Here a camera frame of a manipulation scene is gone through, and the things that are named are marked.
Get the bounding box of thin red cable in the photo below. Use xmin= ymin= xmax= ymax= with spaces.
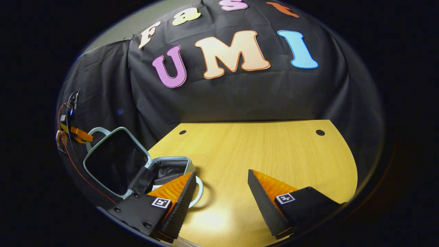
xmin=58 ymin=103 xmax=118 ymax=203

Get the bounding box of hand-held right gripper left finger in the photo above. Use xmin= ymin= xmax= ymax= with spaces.
xmin=106 ymin=171 xmax=198 ymax=243

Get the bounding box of black backdrop cloth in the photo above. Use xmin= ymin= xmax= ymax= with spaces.
xmin=57 ymin=0 xmax=384 ymax=179

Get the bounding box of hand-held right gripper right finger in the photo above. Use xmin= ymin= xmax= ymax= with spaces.
xmin=248 ymin=169 xmax=345 ymax=240

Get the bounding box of pale blue suitcase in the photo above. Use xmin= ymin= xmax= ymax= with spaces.
xmin=82 ymin=126 xmax=204 ymax=210

